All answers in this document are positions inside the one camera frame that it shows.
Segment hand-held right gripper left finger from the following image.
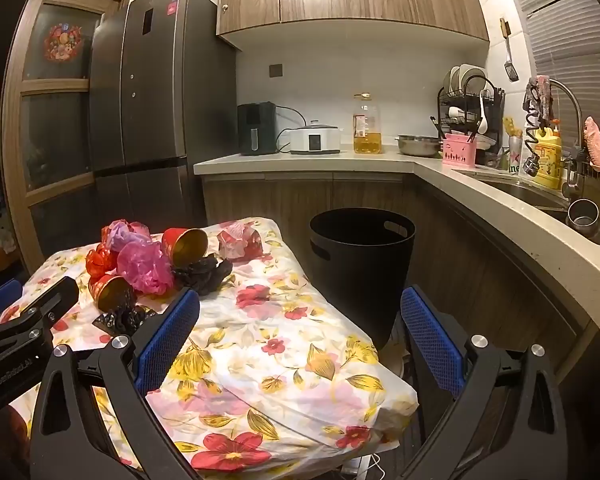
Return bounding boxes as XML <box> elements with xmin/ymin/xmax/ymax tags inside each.
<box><xmin>29</xmin><ymin>287</ymin><xmax>216</xmax><ymax>480</ymax></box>

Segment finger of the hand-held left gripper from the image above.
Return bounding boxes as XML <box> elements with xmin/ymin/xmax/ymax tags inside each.
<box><xmin>0</xmin><ymin>279</ymin><xmax>24</xmax><ymax>321</ymax></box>
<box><xmin>0</xmin><ymin>276</ymin><xmax>79</xmax><ymax>334</ymax></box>

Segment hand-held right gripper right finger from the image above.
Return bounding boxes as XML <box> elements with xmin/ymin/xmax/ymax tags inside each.
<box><xmin>399</xmin><ymin>284</ymin><xmax>570</xmax><ymax>480</ymax></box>

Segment black plastic bag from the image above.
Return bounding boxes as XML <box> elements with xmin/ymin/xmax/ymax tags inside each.
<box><xmin>94</xmin><ymin>305</ymin><xmax>156</xmax><ymax>336</ymax></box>
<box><xmin>172</xmin><ymin>255</ymin><xmax>233</xmax><ymax>297</ymax></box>

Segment red paper cup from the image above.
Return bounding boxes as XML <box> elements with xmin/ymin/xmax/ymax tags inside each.
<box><xmin>87</xmin><ymin>274</ymin><xmax>137</xmax><ymax>311</ymax></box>
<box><xmin>161</xmin><ymin>227</ymin><xmax>210</xmax><ymax>267</ymax></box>

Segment red plastic bag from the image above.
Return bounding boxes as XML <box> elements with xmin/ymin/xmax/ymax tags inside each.
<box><xmin>85</xmin><ymin>242</ymin><xmax>121</xmax><ymax>278</ymax></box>

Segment black trash bin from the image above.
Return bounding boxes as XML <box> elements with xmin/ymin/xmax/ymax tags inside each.
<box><xmin>308</xmin><ymin>207</ymin><xmax>417</xmax><ymax>353</ymax></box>

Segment pale pink plastic bag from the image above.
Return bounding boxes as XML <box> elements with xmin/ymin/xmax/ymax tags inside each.
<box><xmin>109</xmin><ymin>223</ymin><xmax>153</xmax><ymax>251</ymax></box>

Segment red white wrapper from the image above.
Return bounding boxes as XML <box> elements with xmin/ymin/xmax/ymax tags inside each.
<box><xmin>217</xmin><ymin>225</ymin><xmax>262</xmax><ymax>262</ymax></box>

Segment orange chair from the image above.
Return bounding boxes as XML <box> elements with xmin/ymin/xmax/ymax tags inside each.
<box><xmin>0</xmin><ymin>225</ymin><xmax>21</xmax><ymax>273</ymax></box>

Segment floral printed blanket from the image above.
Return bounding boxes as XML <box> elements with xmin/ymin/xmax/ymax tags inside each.
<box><xmin>0</xmin><ymin>216</ymin><xmax>420</xmax><ymax>480</ymax></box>

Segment wooden lower cabinets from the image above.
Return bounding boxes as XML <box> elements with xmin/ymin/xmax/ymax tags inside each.
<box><xmin>200</xmin><ymin>172</ymin><xmax>596</xmax><ymax>376</ymax></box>

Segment steel kitchen sink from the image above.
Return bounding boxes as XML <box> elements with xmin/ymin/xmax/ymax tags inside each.
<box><xmin>472</xmin><ymin>175</ymin><xmax>600</xmax><ymax>246</ymax></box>

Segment pink utensil holder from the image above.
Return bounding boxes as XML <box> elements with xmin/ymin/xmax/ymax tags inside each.
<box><xmin>441</xmin><ymin>135</ymin><xmax>477</xmax><ymax>168</ymax></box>

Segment steel bowl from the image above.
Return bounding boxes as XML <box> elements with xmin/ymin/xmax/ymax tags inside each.
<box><xmin>396</xmin><ymin>134</ymin><xmax>442</xmax><ymax>157</ymax></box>

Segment steel cup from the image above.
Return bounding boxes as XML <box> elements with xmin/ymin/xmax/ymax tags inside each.
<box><xmin>566</xmin><ymin>199</ymin><xmax>600</xmax><ymax>237</ymax></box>

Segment white green can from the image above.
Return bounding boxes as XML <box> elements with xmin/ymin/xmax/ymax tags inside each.
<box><xmin>507</xmin><ymin>135</ymin><xmax>523</xmax><ymax>173</ymax></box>

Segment cooking oil bottle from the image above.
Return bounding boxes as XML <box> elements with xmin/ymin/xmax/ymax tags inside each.
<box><xmin>352</xmin><ymin>93</ymin><xmax>383</xmax><ymax>155</ymax></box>

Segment steel kitchen faucet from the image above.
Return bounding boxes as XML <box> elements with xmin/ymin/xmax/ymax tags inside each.
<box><xmin>547</xmin><ymin>79</ymin><xmax>588</xmax><ymax>201</ymax></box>

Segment beige kitchen countertop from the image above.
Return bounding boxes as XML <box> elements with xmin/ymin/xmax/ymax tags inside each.
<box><xmin>194</xmin><ymin>150</ymin><xmax>600</xmax><ymax>361</ymax></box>

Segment wooden glass door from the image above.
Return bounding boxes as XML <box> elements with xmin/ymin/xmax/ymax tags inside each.
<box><xmin>0</xmin><ymin>0</ymin><xmax>133</xmax><ymax>276</ymax></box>

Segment dark grey refrigerator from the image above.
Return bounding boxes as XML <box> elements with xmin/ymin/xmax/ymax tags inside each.
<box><xmin>89</xmin><ymin>0</ymin><xmax>238</xmax><ymax>241</ymax></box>

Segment white rice cooker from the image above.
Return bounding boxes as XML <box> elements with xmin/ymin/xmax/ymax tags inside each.
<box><xmin>289</xmin><ymin>121</ymin><xmax>342</xmax><ymax>155</ymax></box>

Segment black air fryer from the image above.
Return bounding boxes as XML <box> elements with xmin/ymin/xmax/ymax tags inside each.
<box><xmin>237</xmin><ymin>102</ymin><xmax>278</xmax><ymax>157</ymax></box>

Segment black dish rack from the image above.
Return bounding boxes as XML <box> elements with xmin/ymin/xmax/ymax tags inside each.
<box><xmin>437</xmin><ymin>63</ymin><xmax>503</xmax><ymax>166</ymax></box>

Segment red door decoration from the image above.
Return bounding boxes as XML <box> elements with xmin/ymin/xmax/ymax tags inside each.
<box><xmin>42</xmin><ymin>22</ymin><xmax>86</xmax><ymax>63</ymax></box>

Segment row of white plates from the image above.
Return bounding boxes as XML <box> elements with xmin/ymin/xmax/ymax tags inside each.
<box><xmin>442</xmin><ymin>63</ymin><xmax>488</xmax><ymax>98</ymax></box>

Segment dark pink rag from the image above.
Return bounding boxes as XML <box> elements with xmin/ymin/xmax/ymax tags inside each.
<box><xmin>526</xmin><ymin>75</ymin><xmax>553</xmax><ymax>121</ymax></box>

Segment hanging metal spatula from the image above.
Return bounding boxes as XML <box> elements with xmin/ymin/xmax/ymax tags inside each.
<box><xmin>500</xmin><ymin>17</ymin><xmax>520</xmax><ymax>83</ymax></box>

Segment grey window blind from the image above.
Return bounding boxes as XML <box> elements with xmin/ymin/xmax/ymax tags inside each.
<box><xmin>500</xmin><ymin>0</ymin><xmax>600</xmax><ymax>126</ymax></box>

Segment black power cable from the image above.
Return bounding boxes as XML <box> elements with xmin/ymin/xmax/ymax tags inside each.
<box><xmin>276</xmin><ymin>106</ymin><xmax>308</xmax><ymax>153</ymax></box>

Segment black coiled sprayer hose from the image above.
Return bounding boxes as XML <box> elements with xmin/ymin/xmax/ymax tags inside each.
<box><xmin>522</xmin><ymin>105</ymin><xmax>548</xmax><ymax>177</ymax></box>

